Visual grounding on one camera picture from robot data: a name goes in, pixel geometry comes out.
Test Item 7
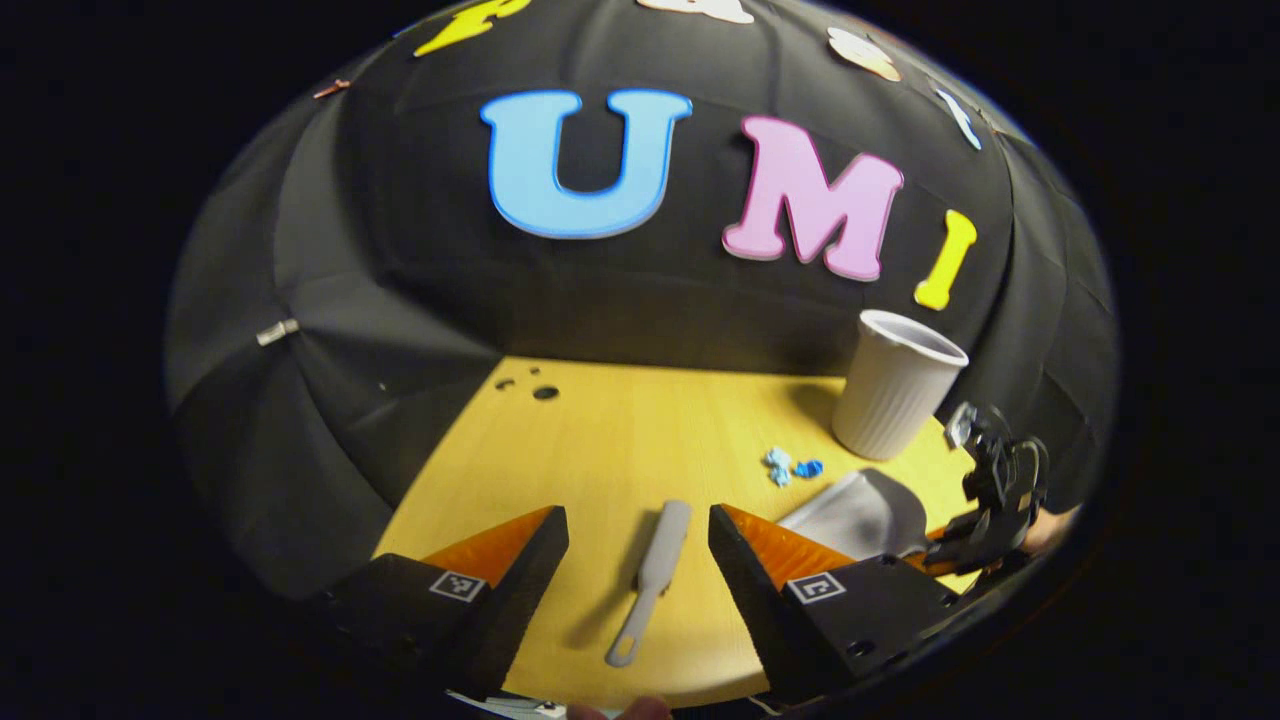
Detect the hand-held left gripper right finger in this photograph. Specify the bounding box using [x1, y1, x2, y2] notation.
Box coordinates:
[708, 503, 961, 706]

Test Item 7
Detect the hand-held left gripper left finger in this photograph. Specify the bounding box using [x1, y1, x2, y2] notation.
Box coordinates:
[320, 505, 571, 701]

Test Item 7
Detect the white ribbed garbage bin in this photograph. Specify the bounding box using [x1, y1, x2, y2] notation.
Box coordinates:
[832, 309, 970, 462]

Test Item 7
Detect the yellow wooden desktop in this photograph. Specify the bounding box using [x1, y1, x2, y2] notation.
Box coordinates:
[372, 355, 986, 711]

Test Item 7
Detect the small grey broom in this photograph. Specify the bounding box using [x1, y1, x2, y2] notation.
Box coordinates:
[604, 500, 693, 669]

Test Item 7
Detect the grey dustpan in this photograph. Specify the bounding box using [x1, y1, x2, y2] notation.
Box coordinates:
[778, 468, 931, 561]

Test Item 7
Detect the black backdrop cloth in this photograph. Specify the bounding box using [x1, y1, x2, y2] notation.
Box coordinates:
[165, 0, 1119, 601]

